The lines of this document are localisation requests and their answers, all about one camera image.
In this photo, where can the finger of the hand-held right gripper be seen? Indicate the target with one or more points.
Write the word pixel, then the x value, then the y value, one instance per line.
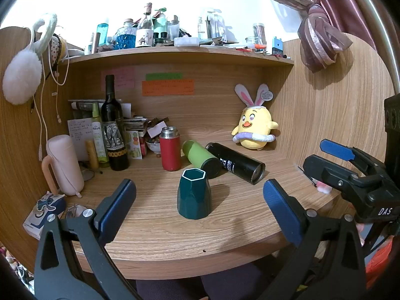
pixel 322 170
pixel 336 150

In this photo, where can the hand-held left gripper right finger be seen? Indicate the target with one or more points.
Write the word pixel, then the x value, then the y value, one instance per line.
pixel 280 205

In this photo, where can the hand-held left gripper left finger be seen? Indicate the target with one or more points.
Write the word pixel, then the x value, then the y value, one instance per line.
pixel 116 205

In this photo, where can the dark green hexagonal cup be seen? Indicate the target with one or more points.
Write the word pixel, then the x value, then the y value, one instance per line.
pixel 192 197

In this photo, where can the small pink object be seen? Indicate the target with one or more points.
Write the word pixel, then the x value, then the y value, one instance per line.
pixel 323 188

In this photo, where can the yellow tube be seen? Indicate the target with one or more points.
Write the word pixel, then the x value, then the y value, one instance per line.
pixel 92 154

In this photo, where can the fruit sticker sheet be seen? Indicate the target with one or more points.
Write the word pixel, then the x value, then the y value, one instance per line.
pixel 133 147

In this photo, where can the black thermos bottle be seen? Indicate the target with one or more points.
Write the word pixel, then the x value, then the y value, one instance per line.
pixel 234 162

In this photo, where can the orange cloth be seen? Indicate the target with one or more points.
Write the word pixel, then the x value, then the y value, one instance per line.
pixel 379 265

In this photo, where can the white bowl of nuts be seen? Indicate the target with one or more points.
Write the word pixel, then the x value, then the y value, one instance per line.
pixel 153 147

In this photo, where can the green spray bottle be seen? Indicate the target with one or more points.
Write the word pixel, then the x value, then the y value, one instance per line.
pixel 98 137

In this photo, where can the red thermos bottle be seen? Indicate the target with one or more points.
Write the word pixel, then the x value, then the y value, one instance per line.
pixel 170 153

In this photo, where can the blue and white tissue packet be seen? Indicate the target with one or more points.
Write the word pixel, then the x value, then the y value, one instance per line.
pixel 40 215

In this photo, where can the white handwritten note paper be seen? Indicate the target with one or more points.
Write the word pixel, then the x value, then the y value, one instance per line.
pixel 78 134

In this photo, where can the yellow chick plush toy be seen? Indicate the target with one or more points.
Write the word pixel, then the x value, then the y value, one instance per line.
pixel 253 125

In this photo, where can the pile of papers and cards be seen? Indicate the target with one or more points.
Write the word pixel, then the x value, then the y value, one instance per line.
pixel 140 125

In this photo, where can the dark wine bottle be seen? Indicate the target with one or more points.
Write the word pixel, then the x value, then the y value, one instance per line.
pixel 113 115

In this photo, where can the green thermos bottle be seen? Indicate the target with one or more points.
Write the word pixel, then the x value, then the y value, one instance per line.
pixel 200 159

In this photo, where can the dark seat cushion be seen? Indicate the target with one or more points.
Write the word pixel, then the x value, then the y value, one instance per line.
pixel 218 284

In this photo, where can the pink striped curtain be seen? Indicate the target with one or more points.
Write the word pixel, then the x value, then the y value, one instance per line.
pixel 315 37

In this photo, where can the blue small box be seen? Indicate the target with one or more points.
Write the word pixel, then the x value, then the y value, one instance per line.
pixel 277 45

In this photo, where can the pink sticky note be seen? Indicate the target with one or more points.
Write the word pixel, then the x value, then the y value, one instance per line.
pixel 123 77

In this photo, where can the orange sticky note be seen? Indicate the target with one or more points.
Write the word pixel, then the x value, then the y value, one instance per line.
pixel 168 88

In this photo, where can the green sticky note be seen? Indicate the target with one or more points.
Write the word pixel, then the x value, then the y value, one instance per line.
pixel 164 76

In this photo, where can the clear glass jar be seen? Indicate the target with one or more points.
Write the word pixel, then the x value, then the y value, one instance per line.
pixel 259 32

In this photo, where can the white fluffy earmuffs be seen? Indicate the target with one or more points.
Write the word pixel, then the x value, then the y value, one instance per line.
pixel 22 75

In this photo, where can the blue bead glass bottle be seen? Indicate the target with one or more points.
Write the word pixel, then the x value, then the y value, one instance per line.
pixel 126 39

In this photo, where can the polka dot headband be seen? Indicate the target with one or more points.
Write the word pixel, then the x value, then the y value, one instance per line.
pixel 55 48

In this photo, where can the teal plastic bottle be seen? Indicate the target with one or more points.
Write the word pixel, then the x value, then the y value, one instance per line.
pixel 102 36

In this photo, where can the clear liquor bottle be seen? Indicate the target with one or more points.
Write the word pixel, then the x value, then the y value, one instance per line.
pixel 145 31

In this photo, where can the clear packaged bottles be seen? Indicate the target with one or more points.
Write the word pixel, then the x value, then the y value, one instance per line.
pixel 214 22

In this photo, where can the white flat box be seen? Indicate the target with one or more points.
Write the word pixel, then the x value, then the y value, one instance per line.
pixel 186 41

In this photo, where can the green pump bottle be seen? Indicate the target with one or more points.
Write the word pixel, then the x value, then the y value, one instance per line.
pixel 161 25

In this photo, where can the curved metal rail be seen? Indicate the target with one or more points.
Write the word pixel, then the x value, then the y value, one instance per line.
pixel 382 34

